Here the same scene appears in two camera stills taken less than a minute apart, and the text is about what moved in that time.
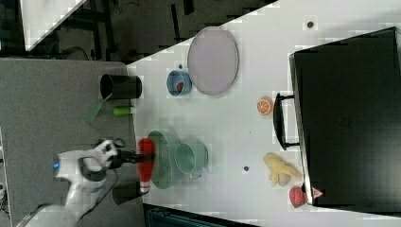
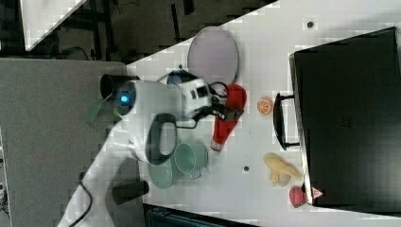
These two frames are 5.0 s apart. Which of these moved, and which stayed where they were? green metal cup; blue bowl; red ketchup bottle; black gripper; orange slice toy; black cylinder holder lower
Moved: black gripper; red ketchup bottle
Stayed: black cylinder holder lower; blue bowl; green metal cup; orange slice toy
